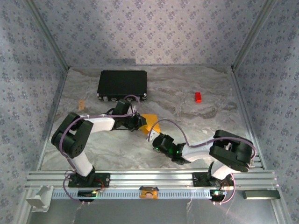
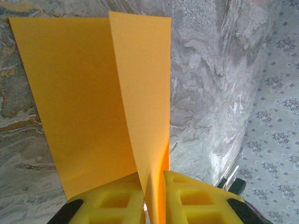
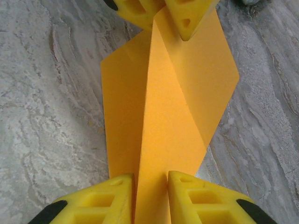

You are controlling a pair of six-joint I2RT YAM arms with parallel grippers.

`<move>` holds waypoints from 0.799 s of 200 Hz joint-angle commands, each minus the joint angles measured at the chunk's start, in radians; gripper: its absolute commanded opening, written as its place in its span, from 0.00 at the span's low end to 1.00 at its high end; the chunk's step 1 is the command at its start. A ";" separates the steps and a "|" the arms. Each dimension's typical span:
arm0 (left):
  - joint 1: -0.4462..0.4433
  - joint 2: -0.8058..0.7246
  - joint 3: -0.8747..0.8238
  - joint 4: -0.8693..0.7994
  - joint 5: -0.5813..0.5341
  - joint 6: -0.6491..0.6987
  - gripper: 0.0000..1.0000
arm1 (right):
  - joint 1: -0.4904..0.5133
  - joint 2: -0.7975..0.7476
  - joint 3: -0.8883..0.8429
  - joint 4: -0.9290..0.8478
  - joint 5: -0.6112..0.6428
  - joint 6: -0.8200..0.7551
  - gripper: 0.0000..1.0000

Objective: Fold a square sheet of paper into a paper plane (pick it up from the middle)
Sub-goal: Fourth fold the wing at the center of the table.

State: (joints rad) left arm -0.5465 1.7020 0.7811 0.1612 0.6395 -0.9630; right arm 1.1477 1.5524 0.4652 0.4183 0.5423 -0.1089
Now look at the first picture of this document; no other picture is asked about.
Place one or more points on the yellow paper sheet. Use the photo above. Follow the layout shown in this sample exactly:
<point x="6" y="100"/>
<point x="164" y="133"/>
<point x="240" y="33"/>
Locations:
<point x="151" y="120"/>

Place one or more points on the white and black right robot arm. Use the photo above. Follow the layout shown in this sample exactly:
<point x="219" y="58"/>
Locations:
<point x="201" y="151"/>

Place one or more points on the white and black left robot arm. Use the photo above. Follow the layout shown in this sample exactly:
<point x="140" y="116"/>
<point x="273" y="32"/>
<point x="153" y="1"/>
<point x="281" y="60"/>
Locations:
<point x="102" y="123"/>

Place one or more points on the black hard case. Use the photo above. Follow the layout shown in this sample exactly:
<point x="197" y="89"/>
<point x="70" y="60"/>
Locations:
<point x="121" y="84"/>

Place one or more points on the small orange tag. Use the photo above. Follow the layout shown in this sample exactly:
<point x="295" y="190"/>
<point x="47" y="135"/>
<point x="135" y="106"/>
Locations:
<point x="81" y="105"/>

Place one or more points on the small red block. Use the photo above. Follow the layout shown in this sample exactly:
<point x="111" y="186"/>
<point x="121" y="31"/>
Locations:
<point x="198" y="97"/>

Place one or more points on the small black controller board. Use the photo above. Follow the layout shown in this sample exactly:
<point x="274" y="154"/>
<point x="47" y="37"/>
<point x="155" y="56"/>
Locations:
<point x="217" y="193"/>
<point x="85" y="193"/>

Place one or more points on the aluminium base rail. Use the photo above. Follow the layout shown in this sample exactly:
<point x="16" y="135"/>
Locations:
<point x="151" y="178"/>

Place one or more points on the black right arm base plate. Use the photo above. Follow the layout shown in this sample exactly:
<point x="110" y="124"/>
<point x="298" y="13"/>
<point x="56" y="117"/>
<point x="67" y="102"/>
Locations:
<point x="198" y="179"/>

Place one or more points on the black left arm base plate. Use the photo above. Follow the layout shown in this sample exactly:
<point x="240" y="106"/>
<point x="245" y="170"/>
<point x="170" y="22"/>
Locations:
<point x="105" y="179"/>

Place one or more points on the aluminium side rail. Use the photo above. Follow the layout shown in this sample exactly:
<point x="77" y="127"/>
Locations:
<point x="240" y="93"/>
<point x="60" y="93"/>

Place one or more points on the aluminium corner post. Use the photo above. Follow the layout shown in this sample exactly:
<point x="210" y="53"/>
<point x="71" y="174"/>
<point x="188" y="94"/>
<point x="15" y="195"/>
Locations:
<point x="49" y="35"/>
<point x="253" y="35"/>

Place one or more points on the white plastic bracket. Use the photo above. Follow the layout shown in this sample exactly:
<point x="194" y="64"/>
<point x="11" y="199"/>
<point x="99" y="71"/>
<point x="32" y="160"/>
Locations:
<point x="38" y="198"/>

